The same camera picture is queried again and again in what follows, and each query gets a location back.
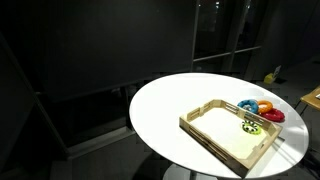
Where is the green yellow toy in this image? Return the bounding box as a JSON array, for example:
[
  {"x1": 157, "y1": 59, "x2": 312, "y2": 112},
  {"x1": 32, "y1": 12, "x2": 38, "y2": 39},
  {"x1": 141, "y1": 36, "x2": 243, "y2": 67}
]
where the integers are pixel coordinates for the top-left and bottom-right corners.
[{"x1": 241, "y1": 120, "x2": 263, "y2": 136}]

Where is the wooden side table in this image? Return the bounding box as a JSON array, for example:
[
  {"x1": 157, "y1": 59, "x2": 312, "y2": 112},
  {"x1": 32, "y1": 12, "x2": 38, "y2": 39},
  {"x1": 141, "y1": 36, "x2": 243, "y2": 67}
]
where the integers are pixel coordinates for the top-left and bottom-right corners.
[{"x1": 299, "y1": 85, "x2": 320, "y2": 112}]

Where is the blue ring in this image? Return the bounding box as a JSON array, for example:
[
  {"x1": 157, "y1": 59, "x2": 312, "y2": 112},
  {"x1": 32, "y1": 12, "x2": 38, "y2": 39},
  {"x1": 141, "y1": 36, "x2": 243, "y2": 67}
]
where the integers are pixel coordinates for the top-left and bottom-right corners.
[{"x1": 237, "y1": 99, "x2": 260, "y2": 115}]

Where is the wooden slatted crate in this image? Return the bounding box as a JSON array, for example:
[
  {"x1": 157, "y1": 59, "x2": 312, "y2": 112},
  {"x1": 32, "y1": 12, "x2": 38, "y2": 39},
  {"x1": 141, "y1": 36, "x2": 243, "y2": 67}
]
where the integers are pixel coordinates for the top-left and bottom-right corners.
[{"x1": 179, "y1": 98, "x2": 284, "y2": 178}]

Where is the white round table base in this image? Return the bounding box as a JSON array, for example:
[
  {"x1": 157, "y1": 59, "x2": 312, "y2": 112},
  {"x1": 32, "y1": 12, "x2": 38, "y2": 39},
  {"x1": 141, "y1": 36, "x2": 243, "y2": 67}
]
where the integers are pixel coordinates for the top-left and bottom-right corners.
[{"x1": 162, "y1": 163, "x2": 218, "y2": 180}]

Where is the orange ring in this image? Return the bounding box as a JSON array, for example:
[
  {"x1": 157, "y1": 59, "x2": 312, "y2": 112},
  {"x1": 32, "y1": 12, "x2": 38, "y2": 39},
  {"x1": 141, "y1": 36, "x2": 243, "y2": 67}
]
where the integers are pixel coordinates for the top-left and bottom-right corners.
[{"x1": 256, "y1": 100, "x2": 274, "y2": 114}]

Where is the metal window frame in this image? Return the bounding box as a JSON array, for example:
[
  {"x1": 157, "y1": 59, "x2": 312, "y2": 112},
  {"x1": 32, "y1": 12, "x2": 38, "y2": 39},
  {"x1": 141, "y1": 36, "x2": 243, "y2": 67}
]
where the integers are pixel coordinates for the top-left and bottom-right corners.
[{"x1": 190, "y1": 0, "x2": 262, "y2": 73}]

